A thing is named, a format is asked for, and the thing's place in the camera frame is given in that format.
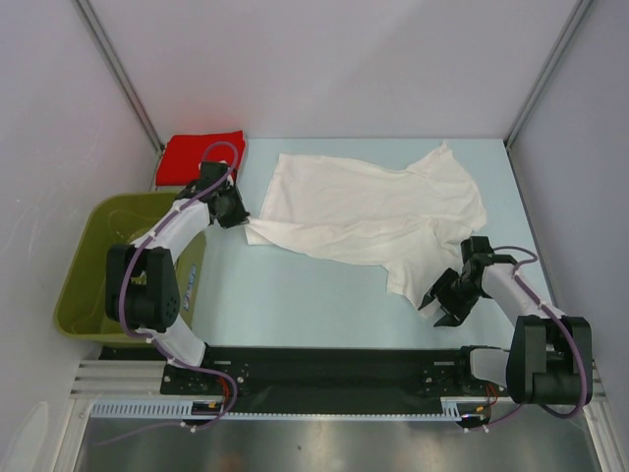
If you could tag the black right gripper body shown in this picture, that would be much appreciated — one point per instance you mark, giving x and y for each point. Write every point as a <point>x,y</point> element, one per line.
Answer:
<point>455,294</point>

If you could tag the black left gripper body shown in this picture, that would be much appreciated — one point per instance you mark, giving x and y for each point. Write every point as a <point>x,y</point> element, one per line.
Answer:
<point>233,210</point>

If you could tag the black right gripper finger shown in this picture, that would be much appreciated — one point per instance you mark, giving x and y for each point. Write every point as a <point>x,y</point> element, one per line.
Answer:
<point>448,321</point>
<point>428,299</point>

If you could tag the white t shirt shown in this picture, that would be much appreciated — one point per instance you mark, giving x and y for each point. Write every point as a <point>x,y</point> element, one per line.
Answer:
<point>411,222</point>

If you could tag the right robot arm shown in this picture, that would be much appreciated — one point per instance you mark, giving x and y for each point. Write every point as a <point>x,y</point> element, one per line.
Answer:
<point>549,362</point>

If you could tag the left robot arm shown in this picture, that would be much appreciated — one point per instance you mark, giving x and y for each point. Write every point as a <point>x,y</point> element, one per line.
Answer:
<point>141,286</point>

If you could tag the folded red t shirt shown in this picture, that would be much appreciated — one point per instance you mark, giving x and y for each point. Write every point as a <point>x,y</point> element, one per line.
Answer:
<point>215,139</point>

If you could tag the olive green plastic bin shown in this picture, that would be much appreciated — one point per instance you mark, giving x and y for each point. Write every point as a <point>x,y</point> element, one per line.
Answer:
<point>128,219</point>

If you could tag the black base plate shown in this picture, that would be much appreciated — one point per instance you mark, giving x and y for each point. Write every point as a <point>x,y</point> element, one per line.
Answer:
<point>225,355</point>

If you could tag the white slotted cable duct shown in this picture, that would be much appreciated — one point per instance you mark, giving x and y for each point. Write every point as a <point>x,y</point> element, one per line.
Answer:
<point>189,410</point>

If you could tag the aluminium front rail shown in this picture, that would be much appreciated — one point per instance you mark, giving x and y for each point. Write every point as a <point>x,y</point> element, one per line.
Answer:
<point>118,378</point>

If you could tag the aluminium frame post left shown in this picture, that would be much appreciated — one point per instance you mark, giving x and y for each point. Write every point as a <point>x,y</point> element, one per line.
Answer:
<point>107,50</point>

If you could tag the aluminium frame post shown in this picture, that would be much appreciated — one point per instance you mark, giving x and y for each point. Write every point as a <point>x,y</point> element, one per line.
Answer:
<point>107,50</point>
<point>551,64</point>

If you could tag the aluminium frame post right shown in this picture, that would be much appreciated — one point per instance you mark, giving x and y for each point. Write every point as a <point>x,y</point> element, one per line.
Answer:
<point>551,64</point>

